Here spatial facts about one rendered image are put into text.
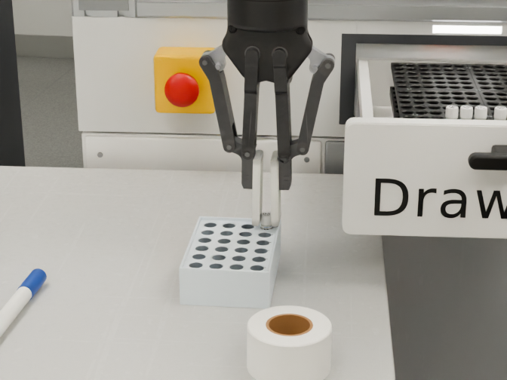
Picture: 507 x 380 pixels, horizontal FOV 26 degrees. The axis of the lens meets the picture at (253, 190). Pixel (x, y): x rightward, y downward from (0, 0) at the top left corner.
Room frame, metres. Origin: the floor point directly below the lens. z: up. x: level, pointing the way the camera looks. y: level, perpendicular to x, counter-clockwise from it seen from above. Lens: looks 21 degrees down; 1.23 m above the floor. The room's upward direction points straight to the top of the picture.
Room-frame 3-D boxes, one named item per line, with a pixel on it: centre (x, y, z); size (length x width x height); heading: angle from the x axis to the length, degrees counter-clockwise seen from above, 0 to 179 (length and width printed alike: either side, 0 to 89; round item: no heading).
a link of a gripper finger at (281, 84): (1.01, -0.03, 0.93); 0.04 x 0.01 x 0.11; 174
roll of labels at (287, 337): (0.80, -0.03, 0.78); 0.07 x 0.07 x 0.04
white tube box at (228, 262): (0.97, 0.02, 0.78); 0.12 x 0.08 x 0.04; 174
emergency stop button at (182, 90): (1.23, 0.08, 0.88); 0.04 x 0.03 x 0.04; 86
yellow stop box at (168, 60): (1.27, 0.08, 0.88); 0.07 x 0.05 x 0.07; 86
